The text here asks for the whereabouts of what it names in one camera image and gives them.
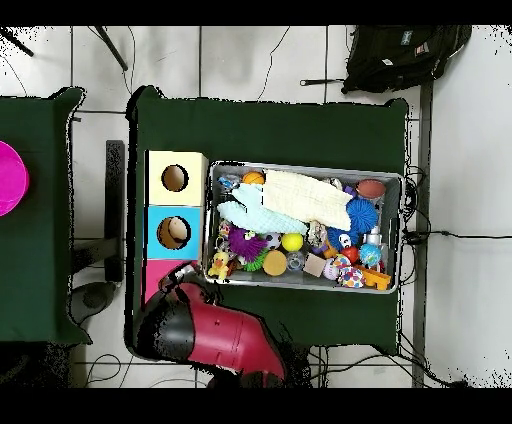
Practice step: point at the grey metal rail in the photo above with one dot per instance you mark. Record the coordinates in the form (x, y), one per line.
(424, 140)

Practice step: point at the black panel on stand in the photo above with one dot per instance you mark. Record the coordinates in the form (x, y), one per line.
(115, 200)

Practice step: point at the pink plastic bowl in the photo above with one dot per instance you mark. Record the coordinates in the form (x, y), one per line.
(12, 180)

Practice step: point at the black tripod leg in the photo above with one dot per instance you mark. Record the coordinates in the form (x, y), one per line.
(112, 48)
(18, 44)

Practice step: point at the blue spiky ball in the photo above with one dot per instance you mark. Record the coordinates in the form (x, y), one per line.
(362, 215)

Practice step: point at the orange toy basketball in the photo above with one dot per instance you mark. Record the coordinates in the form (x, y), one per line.
(252, 178)

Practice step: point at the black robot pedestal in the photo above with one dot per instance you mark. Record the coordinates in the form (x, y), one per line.
(299, 366)

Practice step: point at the wooden box with three holes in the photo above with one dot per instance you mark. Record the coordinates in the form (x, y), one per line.
(192, 196)

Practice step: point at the blue green globe ball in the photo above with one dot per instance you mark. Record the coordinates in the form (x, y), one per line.
(370, 254)

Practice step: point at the silver mesh bin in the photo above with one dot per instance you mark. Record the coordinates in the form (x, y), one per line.
(304, 284)

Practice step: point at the brown toy football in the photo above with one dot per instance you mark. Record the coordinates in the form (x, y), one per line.
(371, 188)

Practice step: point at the black backpack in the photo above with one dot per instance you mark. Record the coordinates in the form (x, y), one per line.
(392, 60)

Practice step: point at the orange plastic toy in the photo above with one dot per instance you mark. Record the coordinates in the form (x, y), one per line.
(378, 279)

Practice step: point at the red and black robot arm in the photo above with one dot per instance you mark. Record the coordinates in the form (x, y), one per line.
(224, 336)

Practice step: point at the dark green tablecloth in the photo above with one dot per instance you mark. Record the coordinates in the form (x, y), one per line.
(40, 260)
(280, 128)

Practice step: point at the cream waffle cloth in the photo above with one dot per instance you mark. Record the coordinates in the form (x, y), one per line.
(304, 198)

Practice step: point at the purple spiky monster toy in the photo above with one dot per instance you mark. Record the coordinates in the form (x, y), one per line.
(246, 244)

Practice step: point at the mint waffle cloth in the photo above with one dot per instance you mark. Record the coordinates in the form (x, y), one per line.
(256, 216)

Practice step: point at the round orange sponge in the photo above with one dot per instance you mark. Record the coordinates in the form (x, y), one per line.
(274, 263)

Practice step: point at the yellow duck plush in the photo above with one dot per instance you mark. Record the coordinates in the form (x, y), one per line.
(220, 264)

